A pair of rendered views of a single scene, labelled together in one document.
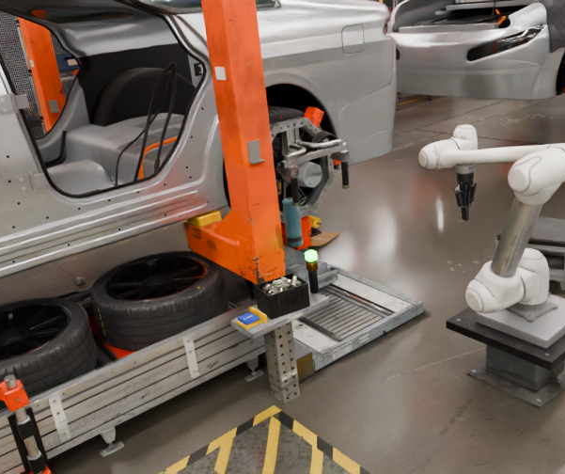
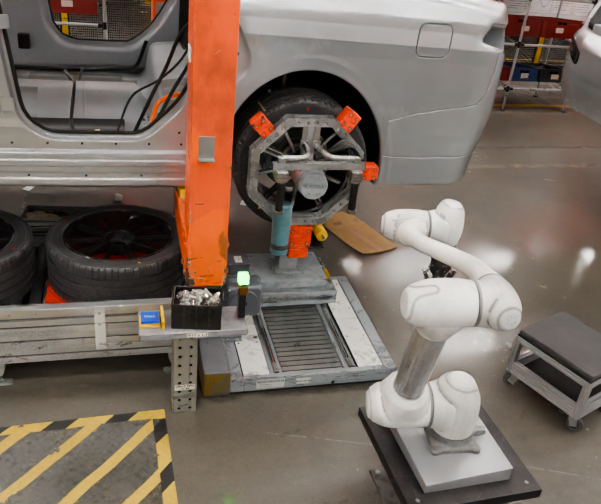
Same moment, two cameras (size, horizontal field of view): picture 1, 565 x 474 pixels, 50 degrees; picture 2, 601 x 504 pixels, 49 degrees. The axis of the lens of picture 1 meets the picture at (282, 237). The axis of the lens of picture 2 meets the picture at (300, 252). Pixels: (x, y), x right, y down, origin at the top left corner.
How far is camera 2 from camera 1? 113 cm
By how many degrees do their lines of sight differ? 18
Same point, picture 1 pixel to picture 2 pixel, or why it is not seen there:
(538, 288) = (452, 423)
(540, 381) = not seen: outside the picture
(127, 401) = (21, 346)
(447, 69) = not seen: outside the picture
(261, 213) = (204, 215)
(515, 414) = not seen: outside the picture
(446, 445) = not seen: outside the picture
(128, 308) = (61, 258)
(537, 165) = (427, 298)
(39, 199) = (6, 123)
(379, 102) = (453, 122)
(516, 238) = (411, 363)
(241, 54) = (209, 39)
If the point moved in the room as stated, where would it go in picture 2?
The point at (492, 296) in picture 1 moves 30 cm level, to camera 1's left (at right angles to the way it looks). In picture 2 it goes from (383, 410) to (300, 383)
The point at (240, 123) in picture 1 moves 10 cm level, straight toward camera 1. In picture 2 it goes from (194, 114) to (181, 122)
